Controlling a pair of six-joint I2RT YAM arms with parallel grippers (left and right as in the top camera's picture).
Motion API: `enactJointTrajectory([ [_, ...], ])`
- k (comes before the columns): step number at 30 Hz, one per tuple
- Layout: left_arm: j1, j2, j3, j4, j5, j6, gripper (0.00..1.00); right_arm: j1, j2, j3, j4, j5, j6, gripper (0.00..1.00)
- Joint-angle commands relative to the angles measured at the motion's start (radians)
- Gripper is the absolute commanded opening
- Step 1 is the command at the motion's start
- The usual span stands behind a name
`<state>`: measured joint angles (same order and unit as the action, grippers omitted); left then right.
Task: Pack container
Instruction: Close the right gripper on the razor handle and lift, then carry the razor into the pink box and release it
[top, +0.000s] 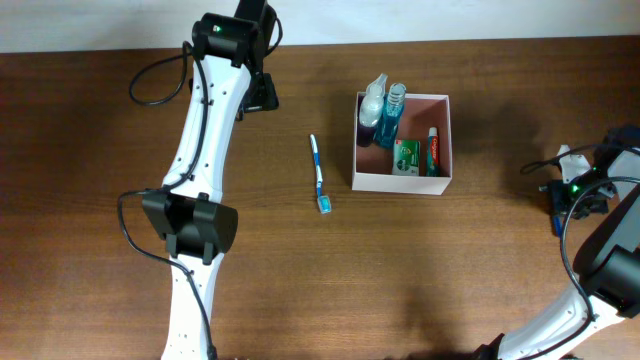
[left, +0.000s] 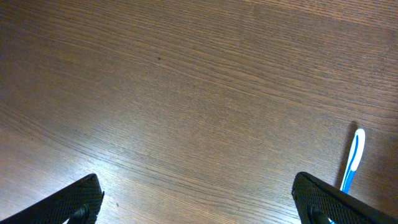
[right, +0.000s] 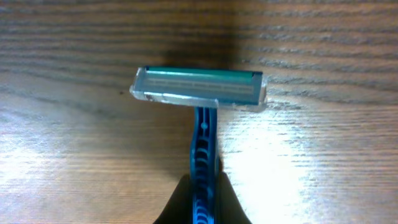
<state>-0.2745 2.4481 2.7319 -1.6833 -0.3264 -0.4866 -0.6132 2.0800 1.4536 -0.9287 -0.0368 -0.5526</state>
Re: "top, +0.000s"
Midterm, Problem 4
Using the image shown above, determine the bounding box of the blue disposable razor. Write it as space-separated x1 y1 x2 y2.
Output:
539 180 566 237

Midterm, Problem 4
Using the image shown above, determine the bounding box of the blue white toothbrush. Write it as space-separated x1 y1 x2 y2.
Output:
309 134 332 214

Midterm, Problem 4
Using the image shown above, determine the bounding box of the blue mouthwash bottle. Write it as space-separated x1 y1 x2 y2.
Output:
375 83 406 148

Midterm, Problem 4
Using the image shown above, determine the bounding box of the green white toothpaste tube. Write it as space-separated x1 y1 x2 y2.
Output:
426 127 440 177

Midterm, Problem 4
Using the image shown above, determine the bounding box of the green white soap box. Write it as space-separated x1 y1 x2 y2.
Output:
392 139 421 176

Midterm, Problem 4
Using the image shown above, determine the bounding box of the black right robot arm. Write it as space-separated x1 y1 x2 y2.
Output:
472 125 639 360

